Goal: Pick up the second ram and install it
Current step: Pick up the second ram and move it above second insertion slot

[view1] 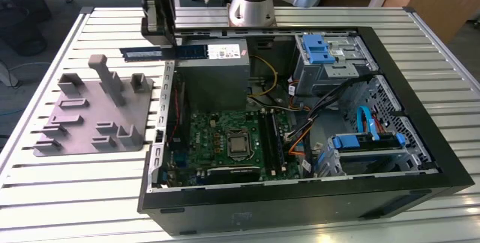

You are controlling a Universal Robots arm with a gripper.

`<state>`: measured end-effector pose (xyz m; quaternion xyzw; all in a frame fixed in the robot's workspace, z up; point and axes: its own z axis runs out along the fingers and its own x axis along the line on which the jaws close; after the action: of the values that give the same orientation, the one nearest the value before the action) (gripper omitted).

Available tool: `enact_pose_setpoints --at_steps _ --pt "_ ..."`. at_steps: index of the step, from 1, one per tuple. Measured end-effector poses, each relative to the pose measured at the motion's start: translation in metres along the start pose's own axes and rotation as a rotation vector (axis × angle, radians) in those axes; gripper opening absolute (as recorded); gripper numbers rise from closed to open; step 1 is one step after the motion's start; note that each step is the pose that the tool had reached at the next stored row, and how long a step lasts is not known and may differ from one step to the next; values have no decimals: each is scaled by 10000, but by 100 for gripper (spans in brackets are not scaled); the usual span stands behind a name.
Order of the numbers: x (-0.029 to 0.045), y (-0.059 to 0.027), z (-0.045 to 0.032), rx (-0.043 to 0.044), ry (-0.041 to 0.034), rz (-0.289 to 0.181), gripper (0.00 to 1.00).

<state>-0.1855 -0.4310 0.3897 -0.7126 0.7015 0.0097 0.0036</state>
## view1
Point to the blue plastic drive latch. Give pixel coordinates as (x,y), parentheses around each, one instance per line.
(316,49)

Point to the grey parts rack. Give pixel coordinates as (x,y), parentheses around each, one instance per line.
(93,105)

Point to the wooden cabinet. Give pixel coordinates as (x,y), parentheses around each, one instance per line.
(443,1)

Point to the silver CPU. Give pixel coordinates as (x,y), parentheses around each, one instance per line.
(239,145)

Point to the silver disk bay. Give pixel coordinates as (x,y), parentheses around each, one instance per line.
(375,153)

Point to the blue-green RAM stick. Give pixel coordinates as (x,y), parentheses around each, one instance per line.
(143,54)
(277,141)

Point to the hard disk in blue carrier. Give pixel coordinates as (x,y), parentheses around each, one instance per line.
(347,143)

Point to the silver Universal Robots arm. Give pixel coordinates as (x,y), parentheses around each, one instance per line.
(251,9)

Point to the black RAM slot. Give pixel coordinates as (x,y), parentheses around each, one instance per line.
(267,136)

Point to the black graphics card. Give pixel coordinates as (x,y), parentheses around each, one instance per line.
(232,174)

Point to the silver metal drive cage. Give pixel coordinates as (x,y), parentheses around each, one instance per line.
(337,71)

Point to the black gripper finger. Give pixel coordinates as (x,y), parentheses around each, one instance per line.
(167,15)

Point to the green motherboard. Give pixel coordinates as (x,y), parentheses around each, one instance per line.
(204,130)

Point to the CPU socket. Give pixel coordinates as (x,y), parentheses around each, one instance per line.
(236,132)

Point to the grey power supply unit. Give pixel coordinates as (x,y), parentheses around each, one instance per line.
(213,85)

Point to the black PC case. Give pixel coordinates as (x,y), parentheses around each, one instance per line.
(263,212)

